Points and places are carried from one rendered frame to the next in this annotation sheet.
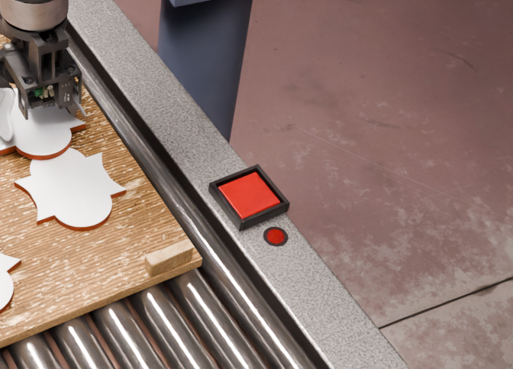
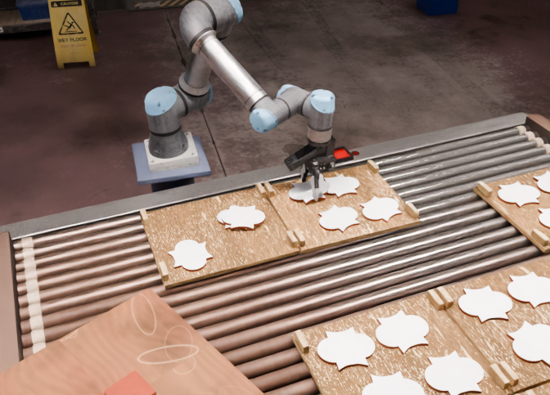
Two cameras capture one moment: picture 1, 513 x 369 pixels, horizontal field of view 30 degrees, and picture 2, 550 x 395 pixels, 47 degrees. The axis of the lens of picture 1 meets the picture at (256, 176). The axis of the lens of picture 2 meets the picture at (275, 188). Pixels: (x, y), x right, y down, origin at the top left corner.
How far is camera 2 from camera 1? 1.99 m
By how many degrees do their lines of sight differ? 52
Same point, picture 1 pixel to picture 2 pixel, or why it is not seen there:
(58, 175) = (335, 186)
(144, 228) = (357, 173)
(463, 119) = not seen: hidden behind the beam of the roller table
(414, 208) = not seen: hidden behind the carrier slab
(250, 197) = (341, 153)
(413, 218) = not seen: hidden behind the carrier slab
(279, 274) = (371, 154)
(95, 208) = (350, 180)
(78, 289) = (383, 187)
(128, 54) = (260, 175)
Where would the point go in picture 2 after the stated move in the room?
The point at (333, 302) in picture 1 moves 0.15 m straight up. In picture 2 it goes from (381, 146) to (385, 111)
